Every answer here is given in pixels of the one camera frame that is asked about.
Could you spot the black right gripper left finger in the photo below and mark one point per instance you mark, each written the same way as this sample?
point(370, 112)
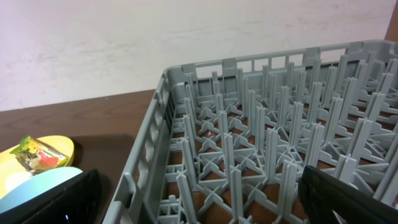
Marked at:
point(76, 200)

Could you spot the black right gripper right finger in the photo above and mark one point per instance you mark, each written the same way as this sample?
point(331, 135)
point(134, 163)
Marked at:
point(323, 196)

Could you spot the light blue bowl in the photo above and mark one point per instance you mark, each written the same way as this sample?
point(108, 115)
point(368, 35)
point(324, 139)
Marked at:
point(24, 186)

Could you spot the green snack wrapper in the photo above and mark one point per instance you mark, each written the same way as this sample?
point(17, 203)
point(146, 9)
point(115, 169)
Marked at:
point(37, 157)

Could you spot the grey plastic dishwasher rack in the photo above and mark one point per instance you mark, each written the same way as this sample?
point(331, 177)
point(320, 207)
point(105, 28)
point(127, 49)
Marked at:
point(226, 141)

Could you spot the yellow plate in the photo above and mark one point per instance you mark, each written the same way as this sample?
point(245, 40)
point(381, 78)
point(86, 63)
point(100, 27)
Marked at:
point(13, 173)

